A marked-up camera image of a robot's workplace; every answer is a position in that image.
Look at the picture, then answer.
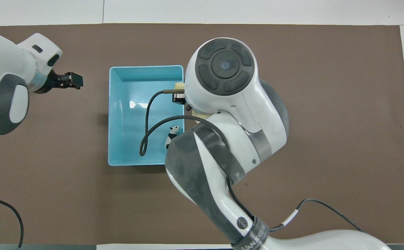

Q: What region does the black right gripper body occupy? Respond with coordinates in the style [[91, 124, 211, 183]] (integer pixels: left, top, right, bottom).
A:
[[172, 92, 188, 105]]

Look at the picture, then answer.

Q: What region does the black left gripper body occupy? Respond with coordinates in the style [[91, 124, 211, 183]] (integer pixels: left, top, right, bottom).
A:
[[32, 69, 72, 94]]

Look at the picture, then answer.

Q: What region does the cream llama toy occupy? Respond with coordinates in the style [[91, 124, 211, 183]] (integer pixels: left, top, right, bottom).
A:
[[173, 81, 212, 120]]

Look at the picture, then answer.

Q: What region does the black white panda toy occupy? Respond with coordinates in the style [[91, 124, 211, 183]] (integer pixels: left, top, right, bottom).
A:
[[165, 125, 182, 150]]

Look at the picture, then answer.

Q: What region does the light blue plastic storage box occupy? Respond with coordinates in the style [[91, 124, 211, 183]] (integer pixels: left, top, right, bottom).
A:
[[108, 65, 185, 166]]

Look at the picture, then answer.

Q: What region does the brown table mat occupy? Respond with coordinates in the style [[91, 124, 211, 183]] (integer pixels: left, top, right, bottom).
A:
[[0, 24, 404, 245]]

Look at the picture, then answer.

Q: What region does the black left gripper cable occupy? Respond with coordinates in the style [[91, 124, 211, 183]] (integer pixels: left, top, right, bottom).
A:
[[0, 195, 25, 248]]

